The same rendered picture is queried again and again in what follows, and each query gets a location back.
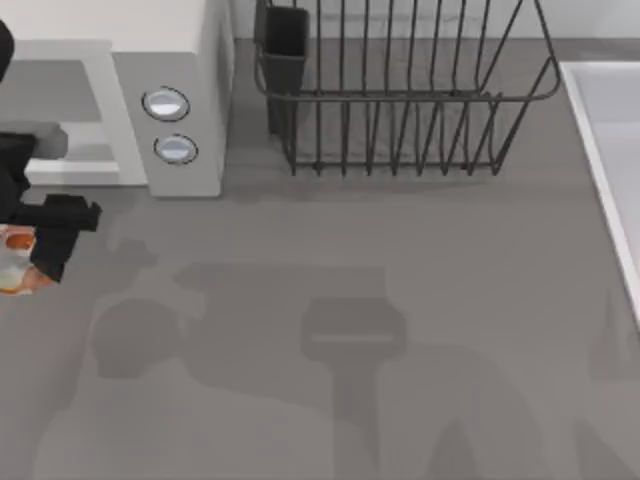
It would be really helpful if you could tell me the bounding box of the pale grey rounded box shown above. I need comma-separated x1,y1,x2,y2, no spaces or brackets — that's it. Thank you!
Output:
25,121,70,162

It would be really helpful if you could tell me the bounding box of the pale microwave door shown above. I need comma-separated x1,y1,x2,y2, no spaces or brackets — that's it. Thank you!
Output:
0,39,150,187

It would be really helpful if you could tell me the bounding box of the small silver microwave knob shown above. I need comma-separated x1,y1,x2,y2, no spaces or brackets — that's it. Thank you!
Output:
153,133,200,166

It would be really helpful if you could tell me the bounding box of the large silver microwave knob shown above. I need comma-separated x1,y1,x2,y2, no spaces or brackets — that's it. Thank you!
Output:
141,86,192,123

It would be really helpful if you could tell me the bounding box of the pale microwave oven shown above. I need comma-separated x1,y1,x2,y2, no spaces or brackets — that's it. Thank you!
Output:
0,0,237,199

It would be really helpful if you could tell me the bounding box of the dark grey utensil holder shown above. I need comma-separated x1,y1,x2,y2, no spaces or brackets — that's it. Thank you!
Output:
253,0,311,137

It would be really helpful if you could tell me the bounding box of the dark wire dish rack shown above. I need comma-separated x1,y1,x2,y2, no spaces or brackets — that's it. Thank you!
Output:
252,0,562,178

